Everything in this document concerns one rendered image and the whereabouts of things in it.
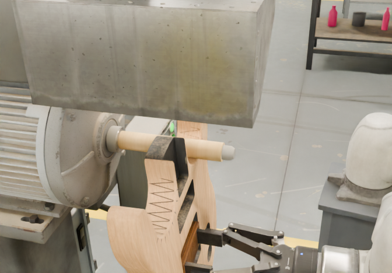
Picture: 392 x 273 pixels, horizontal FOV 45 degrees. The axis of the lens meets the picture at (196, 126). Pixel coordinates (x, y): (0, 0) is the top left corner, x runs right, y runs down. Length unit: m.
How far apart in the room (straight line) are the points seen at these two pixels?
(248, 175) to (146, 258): 2.37
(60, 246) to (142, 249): 0.54
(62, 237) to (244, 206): 1.71
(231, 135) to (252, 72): 2.84
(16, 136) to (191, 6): 0.39
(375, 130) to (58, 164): 1.03
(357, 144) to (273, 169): 1.51
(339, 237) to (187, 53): 1.22
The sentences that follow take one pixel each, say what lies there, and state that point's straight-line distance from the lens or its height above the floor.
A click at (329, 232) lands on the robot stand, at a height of 0.59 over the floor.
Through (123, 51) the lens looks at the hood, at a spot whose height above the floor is 1.47.
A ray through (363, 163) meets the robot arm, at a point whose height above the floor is 0.85.
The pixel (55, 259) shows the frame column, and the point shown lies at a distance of 1.12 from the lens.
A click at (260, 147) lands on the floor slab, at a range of 3.25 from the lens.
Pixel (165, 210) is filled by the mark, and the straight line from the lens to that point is 0.71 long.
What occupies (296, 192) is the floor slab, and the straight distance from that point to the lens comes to 2.85.
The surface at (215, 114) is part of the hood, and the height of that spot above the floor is 1.40.
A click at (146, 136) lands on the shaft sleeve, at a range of 0.81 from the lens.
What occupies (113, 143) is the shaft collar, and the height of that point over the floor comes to 1.26.
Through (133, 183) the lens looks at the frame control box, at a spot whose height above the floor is 1.01.
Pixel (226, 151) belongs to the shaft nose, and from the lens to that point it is 0.78.
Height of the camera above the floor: 1.66
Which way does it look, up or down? 28 degrees down
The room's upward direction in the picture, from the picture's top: 1 degrees counter-clockwise
